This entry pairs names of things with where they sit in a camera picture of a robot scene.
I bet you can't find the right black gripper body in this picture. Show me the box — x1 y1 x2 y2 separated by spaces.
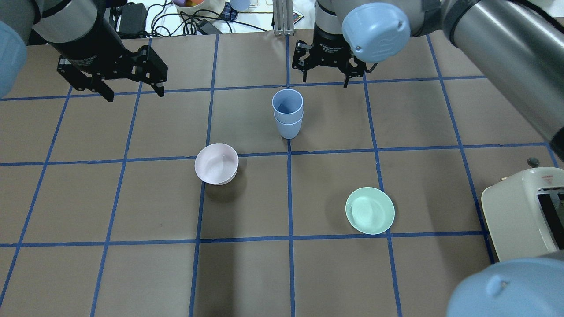
292 27 367 75

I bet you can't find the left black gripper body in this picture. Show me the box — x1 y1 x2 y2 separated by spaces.
56 18 143 88

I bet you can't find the blue cup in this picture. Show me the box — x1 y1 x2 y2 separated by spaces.
271 88 304 124
230 0 251 12

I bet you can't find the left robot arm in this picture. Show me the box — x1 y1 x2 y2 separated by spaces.
0 0 168 102

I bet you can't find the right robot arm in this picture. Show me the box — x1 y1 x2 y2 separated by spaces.
292 0 563 317

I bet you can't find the small remote control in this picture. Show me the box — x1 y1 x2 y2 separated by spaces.
292 10 304 25

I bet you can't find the black adapter on bench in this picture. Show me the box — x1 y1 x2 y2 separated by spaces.
118 3 147 38

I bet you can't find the white bowl on bench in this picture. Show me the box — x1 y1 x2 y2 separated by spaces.
172 0 226 18

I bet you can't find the blue cup on rack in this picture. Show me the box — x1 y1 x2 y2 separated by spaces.
230 0 251 12

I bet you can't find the pink bowl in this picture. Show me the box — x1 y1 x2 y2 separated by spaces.
195 143 239 185

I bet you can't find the mint green bowl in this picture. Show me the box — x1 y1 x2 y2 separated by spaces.
345 187 396 235

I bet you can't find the cream white toaster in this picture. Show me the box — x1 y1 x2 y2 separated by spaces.
481 167 564 262

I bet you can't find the aluminium frame post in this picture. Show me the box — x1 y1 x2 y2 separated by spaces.
272 0 295 36

